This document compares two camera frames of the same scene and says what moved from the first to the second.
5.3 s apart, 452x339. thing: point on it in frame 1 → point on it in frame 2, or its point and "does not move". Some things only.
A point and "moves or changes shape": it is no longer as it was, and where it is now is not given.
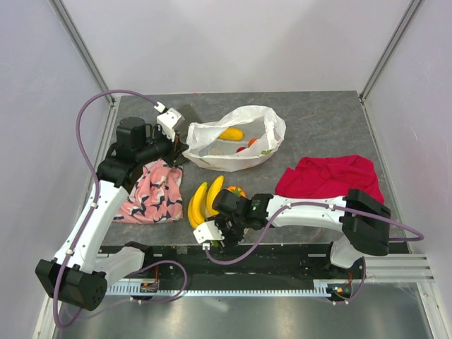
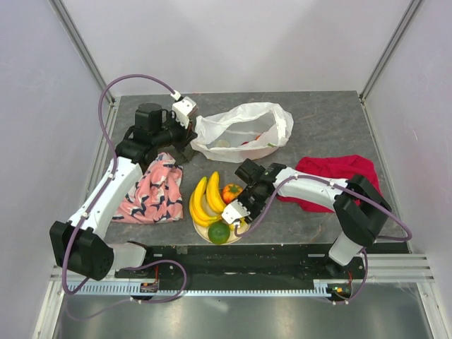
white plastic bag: [204, 148] moves or changes shape
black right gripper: [230, 241] → [254, 212]
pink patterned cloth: [157, 196] does not move
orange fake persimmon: [237, 191] does not move
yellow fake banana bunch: [200, 205] moves or changes shape
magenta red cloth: [330, 176] does not move
